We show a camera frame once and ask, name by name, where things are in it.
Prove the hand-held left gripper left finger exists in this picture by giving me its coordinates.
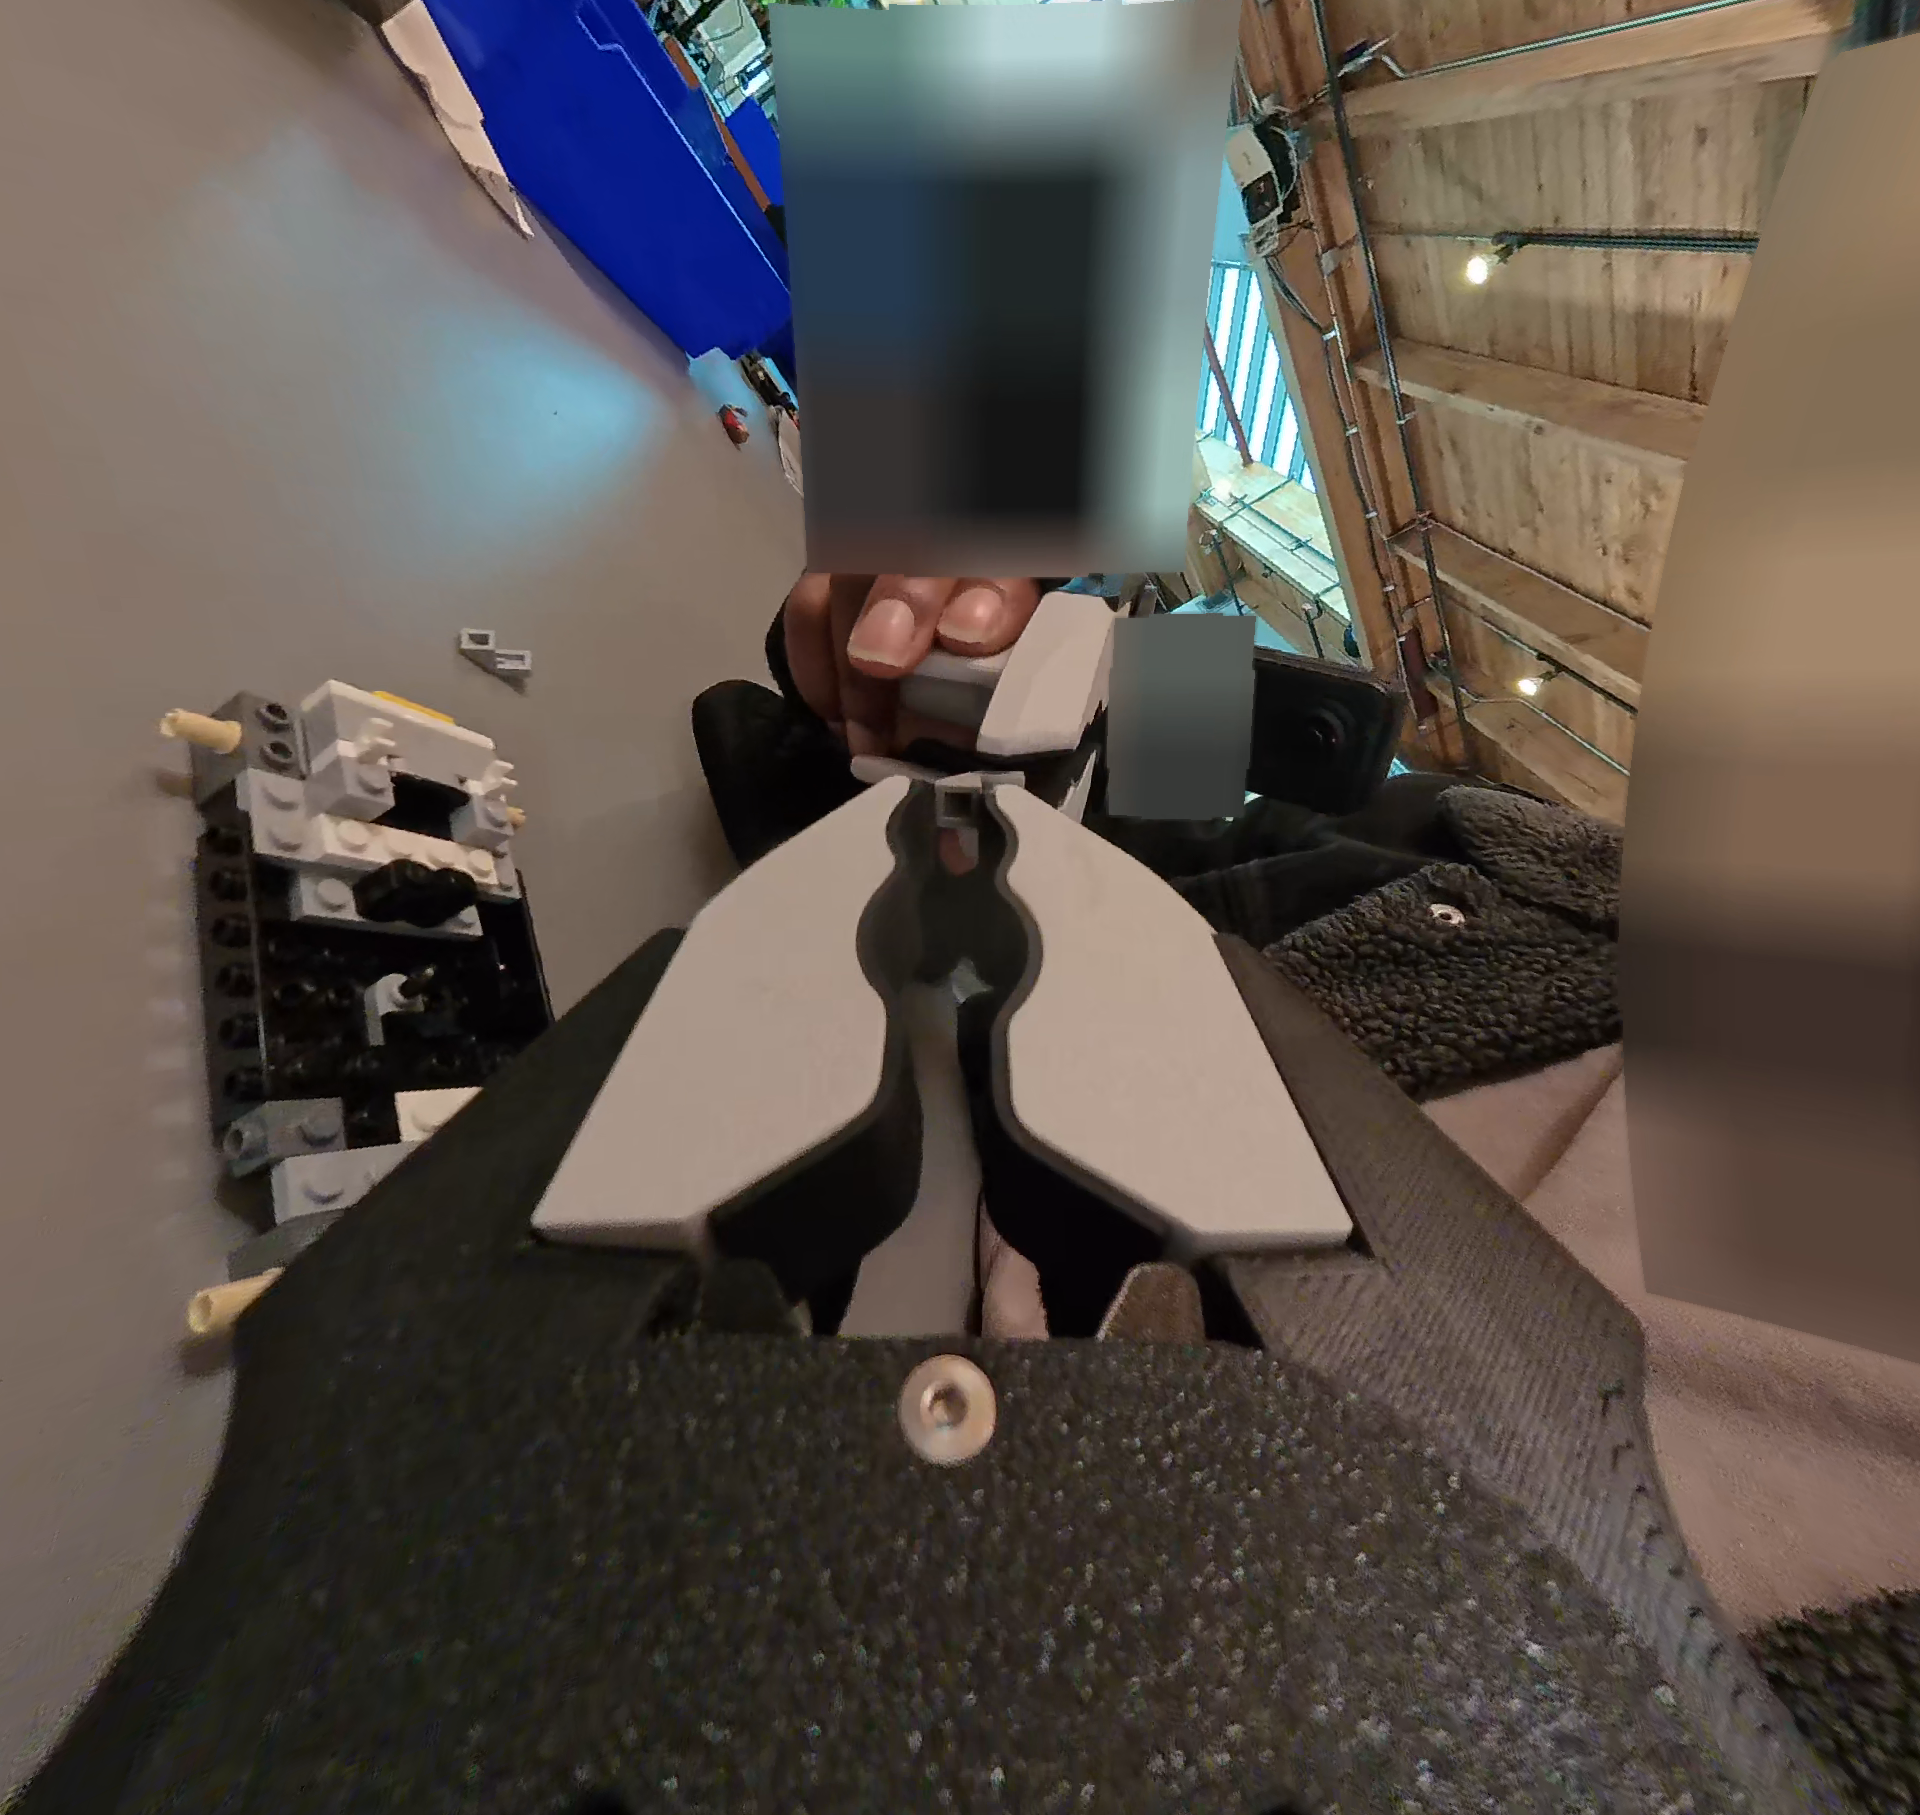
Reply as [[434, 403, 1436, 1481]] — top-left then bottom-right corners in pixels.
[[528, 776, 923, 1341]]

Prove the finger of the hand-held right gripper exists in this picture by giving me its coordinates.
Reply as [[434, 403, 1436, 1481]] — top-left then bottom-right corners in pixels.
[[849, 739, 1118, 821], [972, 591, 1122, 761]]

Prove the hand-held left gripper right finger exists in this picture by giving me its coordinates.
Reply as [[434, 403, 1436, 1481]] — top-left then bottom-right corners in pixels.
[[974, 785, 1357, 1341]]

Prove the toy brick car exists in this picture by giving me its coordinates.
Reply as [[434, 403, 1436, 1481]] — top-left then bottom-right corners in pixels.
[[157, 675, 561, 1345]]

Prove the white ceiling device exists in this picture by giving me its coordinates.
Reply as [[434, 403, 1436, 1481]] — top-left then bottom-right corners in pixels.
[[1222, 119, 1304, 239]]

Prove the person's beige garment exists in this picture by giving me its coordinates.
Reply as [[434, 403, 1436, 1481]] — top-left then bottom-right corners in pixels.
[[967, 1041, 1920, 1637]]

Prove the blue storage bin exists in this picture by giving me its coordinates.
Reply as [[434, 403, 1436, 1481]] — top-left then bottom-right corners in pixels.
[[421, 0, 798, 367]]

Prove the white paper sheet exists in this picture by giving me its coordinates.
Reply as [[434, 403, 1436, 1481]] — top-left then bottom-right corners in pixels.
[[379, 0, 537, 242]]

